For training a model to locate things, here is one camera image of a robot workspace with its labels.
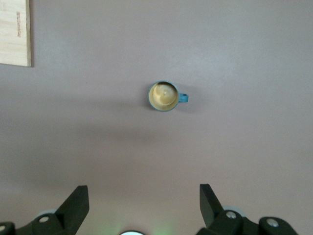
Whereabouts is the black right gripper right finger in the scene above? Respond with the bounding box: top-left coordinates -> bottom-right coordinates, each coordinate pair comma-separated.
197,183 -> 300,235

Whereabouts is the bamboo cutting board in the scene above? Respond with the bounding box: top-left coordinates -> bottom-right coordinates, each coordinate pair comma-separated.
0,0 -> 32,68

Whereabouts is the brown table mat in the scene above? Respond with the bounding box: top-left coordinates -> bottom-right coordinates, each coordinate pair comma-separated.
0,0 -> 313,235

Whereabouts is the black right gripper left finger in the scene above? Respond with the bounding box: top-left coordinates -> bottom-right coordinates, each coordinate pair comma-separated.
0,185 -> 90,235

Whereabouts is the teal mug with cream inside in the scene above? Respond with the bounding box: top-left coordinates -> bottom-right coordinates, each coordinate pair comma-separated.
148,80 -> 189,113

